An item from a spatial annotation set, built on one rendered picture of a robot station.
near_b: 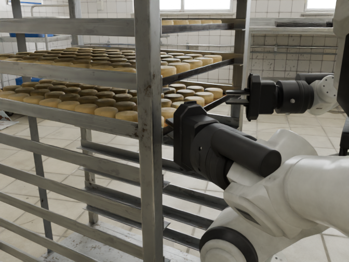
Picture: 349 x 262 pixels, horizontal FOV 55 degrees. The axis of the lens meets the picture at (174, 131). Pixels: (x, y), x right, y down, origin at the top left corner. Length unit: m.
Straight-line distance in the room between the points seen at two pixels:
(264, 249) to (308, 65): 4.19
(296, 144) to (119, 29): 0.34
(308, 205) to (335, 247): 1.42
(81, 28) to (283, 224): 0.48
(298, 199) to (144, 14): 0.34
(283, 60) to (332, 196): 4.56
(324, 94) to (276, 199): 0.58
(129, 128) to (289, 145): 0.30
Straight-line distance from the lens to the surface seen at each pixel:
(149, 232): 0.65
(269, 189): 0.36
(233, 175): 0.44
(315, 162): 0.33
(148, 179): 0.60
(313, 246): 1.72
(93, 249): 1.37
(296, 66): 4.85
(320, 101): 0.93
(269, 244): 0.79
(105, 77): 0.63
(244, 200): 0.38
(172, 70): 0.68
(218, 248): 0.79
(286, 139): 0.44
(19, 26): 0.79
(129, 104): 0.76
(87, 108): 0.74
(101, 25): 0.62
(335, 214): 0.29
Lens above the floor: 0.98
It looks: 19 degrees down
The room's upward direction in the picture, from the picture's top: straight up
